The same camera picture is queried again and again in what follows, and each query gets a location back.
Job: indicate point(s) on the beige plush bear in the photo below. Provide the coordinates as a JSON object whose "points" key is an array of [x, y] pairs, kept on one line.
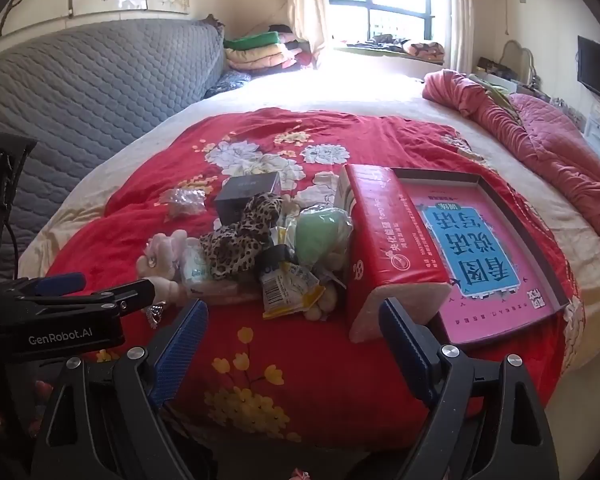
{"points": [[320, 305]]}

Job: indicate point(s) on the white floral scrunchie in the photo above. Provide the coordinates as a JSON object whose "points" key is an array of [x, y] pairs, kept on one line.
{"points": [[182, 202]]}

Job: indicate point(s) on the black cardboard box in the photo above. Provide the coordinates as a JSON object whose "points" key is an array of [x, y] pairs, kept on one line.
{"points": [[245, 195]]}

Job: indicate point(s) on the green puff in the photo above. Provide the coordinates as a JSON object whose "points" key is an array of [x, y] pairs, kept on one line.
{"points": [[320, 235]]}

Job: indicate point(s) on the grey quilted headboard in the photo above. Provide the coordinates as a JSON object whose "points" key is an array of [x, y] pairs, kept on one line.
{"points": [[105, 85]]}

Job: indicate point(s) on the clothes on windowsill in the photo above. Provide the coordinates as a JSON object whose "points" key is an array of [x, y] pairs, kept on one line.
{"points": [[405, 47]]}

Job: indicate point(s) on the green tissue pack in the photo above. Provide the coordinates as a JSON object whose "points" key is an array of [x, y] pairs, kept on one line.
{"points": [[195, 270]]}

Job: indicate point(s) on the pink folded blanket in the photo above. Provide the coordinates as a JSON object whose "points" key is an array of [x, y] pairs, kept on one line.
{"points": [[260, 67]]}

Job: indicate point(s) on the yellow folded blanket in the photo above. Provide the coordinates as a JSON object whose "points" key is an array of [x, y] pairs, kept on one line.
{"points": [[255, 55]]}

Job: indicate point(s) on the red tissue box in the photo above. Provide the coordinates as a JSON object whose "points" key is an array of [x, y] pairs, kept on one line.
{"points": [[385, 240]]}

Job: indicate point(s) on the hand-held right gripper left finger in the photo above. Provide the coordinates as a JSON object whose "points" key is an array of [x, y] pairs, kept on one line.
{"points": [[180, 345]]}

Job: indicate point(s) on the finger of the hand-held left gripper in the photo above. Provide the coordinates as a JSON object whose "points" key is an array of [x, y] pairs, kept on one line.
{"points": [[130, 296], [60, 283]]}

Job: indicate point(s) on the pink face mask pack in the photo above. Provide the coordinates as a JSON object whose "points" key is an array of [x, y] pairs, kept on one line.
{"points": [[220, 290]]}

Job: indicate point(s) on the cream curtain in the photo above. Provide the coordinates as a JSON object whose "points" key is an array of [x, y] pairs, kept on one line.
{"points": [[455, 10], [307, 5]]}

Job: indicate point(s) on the red floral blanket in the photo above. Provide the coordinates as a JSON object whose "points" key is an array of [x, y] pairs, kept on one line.
{"points": [[290, 340]]}

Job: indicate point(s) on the leopard print scrunchie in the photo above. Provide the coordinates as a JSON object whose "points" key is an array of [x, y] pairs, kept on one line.
{"points": [[235, 250]]}

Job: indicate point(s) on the pink quilt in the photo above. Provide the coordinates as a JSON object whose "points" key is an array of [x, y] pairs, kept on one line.
{"points": [[555, 160]]}

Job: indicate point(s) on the dark patterned pillow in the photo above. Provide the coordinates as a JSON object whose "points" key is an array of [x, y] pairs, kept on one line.
{"points": [[227, 82]]}

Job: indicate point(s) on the clutter on dressing table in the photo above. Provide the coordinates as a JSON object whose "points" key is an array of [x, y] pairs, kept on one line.
{"points": [[490, 67]]}

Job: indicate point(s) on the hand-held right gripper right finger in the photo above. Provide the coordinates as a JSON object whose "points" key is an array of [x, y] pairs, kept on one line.
{"points": [[405, 345]]}

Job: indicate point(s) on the shallow grey box pink inside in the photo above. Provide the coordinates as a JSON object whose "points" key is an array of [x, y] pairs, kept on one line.
{"points": [[505, 285]]}

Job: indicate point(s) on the bed with cream sheet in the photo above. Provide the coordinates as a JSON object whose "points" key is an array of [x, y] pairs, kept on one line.
{"points": [[380, 95]]}

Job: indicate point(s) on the dark red clothes pile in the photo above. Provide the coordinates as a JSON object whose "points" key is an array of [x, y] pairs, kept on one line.
{"points": [[300, 45]]}

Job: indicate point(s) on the yellow snack packet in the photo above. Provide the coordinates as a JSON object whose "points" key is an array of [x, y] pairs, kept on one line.
{"points": [[285, 290]]}

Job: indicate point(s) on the dressing table mirror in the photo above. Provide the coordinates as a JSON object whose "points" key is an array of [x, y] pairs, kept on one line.
{"points": [[517, 60]]}

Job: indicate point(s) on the green folded blanket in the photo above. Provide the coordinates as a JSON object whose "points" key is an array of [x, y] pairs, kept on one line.
{"points": [[250, 40]]}

